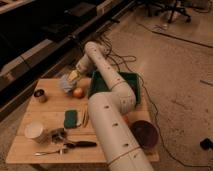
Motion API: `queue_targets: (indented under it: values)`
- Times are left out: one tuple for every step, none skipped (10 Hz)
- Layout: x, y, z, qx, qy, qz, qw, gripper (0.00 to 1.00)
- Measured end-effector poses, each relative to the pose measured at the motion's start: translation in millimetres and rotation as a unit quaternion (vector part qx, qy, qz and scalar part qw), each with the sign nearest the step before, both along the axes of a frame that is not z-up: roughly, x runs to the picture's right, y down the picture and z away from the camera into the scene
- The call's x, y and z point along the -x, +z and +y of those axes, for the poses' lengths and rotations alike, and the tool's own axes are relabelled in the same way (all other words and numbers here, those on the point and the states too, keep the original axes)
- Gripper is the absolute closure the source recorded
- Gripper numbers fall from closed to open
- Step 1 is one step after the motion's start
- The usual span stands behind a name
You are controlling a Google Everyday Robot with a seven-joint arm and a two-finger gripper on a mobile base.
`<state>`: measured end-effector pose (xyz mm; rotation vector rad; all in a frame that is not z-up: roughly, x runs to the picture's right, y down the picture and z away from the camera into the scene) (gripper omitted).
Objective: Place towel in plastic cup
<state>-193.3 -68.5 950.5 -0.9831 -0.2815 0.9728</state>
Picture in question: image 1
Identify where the white plastic cup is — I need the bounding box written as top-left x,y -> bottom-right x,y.
24,122 -> 45,143

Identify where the green sponge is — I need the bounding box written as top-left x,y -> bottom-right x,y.
64,110 -> 77,129

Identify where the dark crumpled object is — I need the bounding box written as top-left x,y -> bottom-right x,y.
51,128 -> 67,143

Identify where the dark red bowl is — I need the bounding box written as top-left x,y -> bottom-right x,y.
130,120 -> 158,149

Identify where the black floor cable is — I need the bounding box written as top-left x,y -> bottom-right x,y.
96,33 -> 213,169

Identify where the silver fork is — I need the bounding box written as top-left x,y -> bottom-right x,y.
34,148 -> 68,156

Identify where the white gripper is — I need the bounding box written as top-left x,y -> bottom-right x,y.
68,55 -> 92,81

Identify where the black box on floor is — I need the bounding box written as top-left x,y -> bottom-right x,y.
200,138 -> 213,150

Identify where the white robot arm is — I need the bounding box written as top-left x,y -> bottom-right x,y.
76,41 -> 154,171

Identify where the light blue towel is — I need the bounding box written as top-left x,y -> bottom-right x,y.
59,74 -> 80,93

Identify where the green plastic bin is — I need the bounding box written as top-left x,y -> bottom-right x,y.
88,71 -> 141,104

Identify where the metal can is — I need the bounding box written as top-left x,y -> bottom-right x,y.
34,89 -> 47,103

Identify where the black office chair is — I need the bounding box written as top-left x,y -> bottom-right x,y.
146,0 -> 191,23

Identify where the black handled utensil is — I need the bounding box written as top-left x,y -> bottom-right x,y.
64,141 -> 97,148

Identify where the yellow banana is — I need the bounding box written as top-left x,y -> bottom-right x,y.
82,106 -> 89,128

